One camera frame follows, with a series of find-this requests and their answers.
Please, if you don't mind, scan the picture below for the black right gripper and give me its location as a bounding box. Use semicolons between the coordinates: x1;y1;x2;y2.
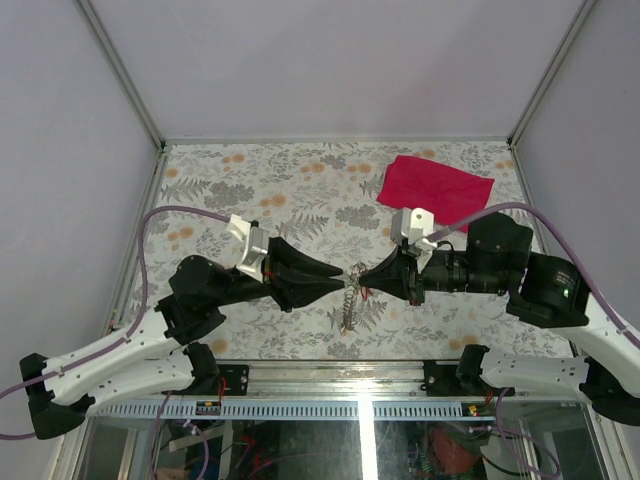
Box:
356;240;506;305

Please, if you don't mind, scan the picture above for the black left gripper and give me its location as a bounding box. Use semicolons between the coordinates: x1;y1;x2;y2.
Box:
213;238;348;314

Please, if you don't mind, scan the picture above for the metal key organiser with rings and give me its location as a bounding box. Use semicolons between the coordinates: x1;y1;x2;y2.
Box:
341;262;370;336

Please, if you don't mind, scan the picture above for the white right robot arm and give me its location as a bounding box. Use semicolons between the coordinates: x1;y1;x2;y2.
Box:
359;209;639;426

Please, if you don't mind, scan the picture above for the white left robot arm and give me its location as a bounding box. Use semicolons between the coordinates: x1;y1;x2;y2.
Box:
20;237;344;440

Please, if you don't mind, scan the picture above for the pink folded cloth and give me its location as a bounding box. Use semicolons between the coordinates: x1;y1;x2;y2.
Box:
377;155;494;226

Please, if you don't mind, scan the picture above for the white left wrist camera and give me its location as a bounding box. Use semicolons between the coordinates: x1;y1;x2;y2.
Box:
226;215;269;283

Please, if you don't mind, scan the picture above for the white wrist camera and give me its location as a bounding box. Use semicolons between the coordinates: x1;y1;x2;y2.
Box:
226;215;269;283
390;207;438;270

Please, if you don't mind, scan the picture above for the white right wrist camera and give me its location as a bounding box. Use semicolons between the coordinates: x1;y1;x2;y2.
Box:
390;207;438;270

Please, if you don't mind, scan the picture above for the aluminium mounting rail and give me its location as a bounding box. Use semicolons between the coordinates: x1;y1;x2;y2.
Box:
99;358;612;400

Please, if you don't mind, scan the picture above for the white slotted cable duct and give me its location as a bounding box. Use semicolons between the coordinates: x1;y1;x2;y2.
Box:
99;400;496;421

